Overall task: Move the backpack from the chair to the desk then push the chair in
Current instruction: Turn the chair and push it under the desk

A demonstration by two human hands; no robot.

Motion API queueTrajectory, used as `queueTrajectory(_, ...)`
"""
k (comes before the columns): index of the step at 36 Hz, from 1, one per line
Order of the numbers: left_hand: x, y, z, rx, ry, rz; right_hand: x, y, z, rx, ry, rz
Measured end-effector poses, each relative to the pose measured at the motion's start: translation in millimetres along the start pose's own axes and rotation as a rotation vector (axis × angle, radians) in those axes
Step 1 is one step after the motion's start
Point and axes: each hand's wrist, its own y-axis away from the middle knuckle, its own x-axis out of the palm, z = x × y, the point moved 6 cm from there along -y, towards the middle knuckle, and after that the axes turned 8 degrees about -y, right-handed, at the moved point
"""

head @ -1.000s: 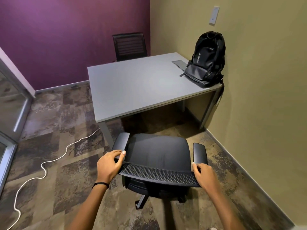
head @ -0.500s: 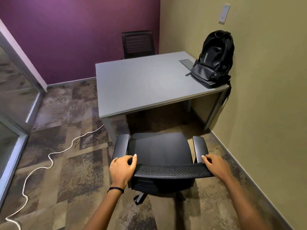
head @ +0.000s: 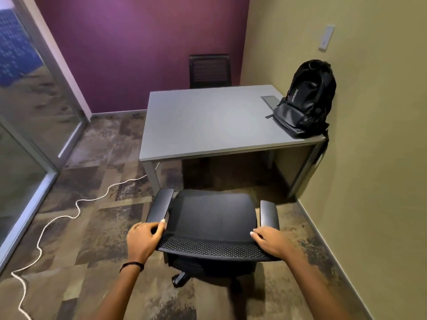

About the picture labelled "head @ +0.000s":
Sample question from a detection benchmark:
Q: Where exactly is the person's left hand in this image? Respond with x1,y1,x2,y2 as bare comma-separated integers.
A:
126,219,167,266

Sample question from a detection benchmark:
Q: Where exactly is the person's right hand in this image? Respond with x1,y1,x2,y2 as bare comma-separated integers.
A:
250,226,295,261

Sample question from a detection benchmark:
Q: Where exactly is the black office chair with armrests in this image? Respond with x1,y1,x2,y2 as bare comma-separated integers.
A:
145,188,283,289

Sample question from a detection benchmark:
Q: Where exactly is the black backpack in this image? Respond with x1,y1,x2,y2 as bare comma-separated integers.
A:
265,59,338,154

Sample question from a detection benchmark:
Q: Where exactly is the person's left forearm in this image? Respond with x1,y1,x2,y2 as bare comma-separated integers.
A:
90,263,145,320

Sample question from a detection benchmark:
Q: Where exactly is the person's right forearm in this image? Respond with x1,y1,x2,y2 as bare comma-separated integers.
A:
283,249,363,320

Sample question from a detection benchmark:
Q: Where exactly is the grey office table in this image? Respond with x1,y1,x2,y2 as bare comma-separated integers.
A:
139,84,328,199

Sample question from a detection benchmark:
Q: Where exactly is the black mesh guest chair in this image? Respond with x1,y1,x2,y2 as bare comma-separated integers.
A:
189,54,233,89

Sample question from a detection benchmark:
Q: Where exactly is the black wrist band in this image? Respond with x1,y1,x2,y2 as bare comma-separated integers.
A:
119,261,145,274

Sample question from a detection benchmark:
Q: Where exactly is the white floor cable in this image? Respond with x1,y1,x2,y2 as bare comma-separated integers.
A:
11,162,161,320

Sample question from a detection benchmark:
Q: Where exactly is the grey table cable hatch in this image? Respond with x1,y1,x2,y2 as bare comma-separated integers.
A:
260,95,285,109

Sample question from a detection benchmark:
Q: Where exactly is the glass partition with metal frame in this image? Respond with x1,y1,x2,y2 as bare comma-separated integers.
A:
0,0,93,274

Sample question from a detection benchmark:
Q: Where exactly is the white wall switch plate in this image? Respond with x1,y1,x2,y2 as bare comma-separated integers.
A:
318,25,335,52

